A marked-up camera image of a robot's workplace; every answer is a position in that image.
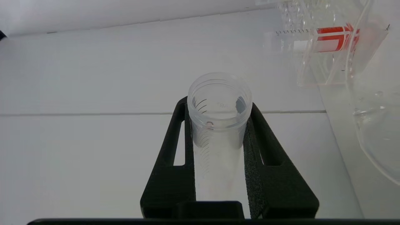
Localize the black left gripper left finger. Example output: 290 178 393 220
140 96 198 219

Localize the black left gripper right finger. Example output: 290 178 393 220
242 102 320 219

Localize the test tube with orange pigment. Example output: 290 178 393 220
187 72 253 202

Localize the clear glass beaker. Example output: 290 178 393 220
345 0 400 187

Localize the clear acrylic test tube rack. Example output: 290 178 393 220
263 0 390 88

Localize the test tube with red pigment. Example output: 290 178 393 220
265 26 360 53

